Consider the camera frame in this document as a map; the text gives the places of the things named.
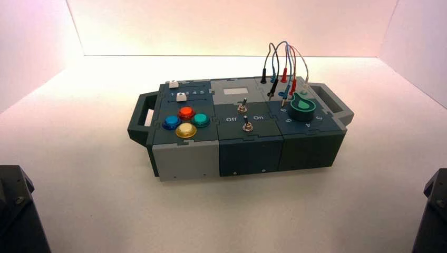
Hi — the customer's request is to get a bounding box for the green push button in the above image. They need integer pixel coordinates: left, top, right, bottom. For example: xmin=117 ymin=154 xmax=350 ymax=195
xmin=190 ymin=112 xmax=211 ymax=129

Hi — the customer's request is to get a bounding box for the black jumper cable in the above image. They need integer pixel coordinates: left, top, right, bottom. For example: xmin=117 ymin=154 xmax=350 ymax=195
xmin=260 ymin=42 xmax=280 ymax=98

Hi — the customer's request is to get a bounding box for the green rotary knob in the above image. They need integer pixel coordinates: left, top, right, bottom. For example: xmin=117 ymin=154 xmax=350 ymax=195
xmin=281 ymin=92 xmax=317 ymax=122

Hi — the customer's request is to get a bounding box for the red jumper cable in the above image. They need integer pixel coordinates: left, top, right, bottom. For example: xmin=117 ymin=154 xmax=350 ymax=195
xmin=281 ymin=44 xmax=298 ymax=98

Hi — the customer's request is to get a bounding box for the grey and teal control box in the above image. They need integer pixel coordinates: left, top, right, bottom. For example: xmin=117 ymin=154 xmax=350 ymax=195
xmin=127 ymin=76 xmax=355 ymax=182

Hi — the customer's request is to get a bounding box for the red push button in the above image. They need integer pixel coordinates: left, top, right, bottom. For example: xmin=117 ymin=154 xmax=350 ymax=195
xmin=178 ymin=106 xmax=196 ymax=121

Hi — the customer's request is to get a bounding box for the blue push button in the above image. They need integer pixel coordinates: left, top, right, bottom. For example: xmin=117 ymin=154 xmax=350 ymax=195
xmin=162 ymin=115 xmax=182 ymax=131

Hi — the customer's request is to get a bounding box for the yellow push button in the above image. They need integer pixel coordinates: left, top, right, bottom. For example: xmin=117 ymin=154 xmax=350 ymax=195
xmin=175 ymin=122 xmax=198 ymax=139

